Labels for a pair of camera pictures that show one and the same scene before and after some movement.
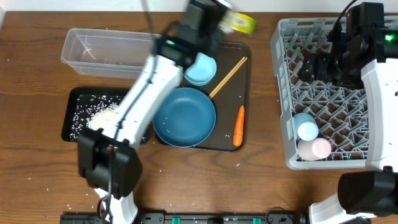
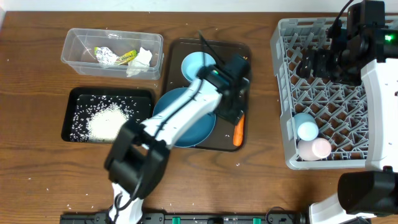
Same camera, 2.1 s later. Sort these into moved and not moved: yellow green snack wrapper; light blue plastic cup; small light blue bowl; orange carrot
Moved: yellow green snack wrapper
Not moved: small light blue bowl; orange carrot; light blue plastic cup
